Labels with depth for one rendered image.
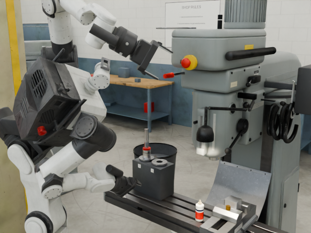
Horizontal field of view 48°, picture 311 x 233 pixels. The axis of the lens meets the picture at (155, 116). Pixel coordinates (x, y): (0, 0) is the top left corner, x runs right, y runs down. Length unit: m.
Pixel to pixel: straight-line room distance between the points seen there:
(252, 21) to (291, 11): 4.18
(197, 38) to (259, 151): 0.86
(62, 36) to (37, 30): 7.53
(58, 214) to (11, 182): 1.35
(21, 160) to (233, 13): 1.17
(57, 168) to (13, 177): 1.70
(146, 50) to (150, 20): 6.05
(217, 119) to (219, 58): 0.30
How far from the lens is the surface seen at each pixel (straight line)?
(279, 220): 2.21
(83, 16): 1.29
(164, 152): 3.99
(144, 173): 2.00
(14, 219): 3.18
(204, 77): 1.51
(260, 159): 2.04
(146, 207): 1.94
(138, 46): 1.23
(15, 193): 3.09
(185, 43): 1.44
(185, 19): 6.77
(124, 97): 7.92
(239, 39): 1.49
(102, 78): 1.37
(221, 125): 1.56
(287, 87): 1.80
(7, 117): 1.65
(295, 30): 5.88
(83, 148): 1.31
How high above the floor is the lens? 1.89
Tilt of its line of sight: 14 degrees down
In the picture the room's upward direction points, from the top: straight up
